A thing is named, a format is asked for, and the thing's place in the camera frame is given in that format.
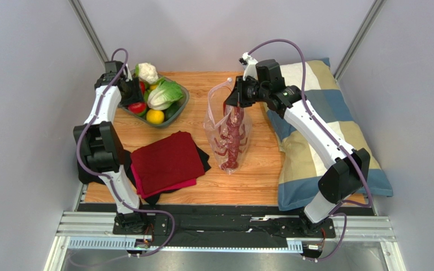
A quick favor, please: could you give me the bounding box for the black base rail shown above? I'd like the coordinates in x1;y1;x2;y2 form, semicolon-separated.
77;203;376;249

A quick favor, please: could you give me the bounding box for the black folded cloth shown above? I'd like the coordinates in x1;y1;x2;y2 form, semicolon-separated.
144;145;211;206

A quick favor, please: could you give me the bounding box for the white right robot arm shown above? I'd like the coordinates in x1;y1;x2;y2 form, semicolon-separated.
225;54;370;224

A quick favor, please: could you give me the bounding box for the dark green avocado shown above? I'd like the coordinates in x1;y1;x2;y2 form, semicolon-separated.
164;102;180;121

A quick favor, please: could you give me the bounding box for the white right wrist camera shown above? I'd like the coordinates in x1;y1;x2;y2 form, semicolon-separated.
239;52;258;80

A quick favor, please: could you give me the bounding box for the white green cabbage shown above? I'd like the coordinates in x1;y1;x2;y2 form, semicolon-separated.
147;80;184;111

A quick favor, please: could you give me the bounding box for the dark red folded cloth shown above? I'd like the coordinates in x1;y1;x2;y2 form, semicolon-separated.
130;131;205;193

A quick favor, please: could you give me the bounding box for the yellow lemon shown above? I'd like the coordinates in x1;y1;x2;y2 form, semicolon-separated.
146;109;165;125

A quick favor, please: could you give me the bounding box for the blue beige checked pillow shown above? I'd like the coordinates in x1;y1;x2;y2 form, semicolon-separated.
243;57;394;212

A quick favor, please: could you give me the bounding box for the red toy lobster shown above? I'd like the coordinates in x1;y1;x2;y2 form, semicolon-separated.
214;107;248;172

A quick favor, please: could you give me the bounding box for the white cauliflower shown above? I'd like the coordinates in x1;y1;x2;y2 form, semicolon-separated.
134;63;159;84

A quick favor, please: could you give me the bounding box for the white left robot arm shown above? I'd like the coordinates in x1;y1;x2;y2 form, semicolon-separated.
73;60;147;228

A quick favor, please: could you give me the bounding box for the pink folded cloth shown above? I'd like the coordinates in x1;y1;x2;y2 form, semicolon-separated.
130;165;197;199

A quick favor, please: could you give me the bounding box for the clear zip top bag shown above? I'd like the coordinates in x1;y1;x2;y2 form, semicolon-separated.
203;78;252;174

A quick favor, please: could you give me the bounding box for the black cap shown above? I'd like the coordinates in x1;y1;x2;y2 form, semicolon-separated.
76;155;105;185

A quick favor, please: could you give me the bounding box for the red bell pepper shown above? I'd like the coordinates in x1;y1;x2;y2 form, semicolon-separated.
139;81;147;95

